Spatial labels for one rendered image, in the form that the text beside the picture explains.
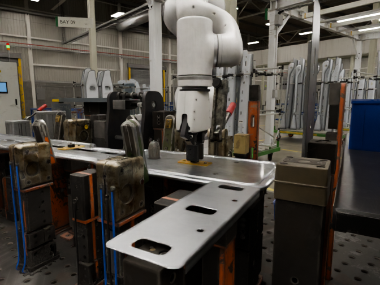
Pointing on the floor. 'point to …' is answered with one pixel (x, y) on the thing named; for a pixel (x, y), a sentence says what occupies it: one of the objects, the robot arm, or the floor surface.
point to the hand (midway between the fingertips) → (194, 151)
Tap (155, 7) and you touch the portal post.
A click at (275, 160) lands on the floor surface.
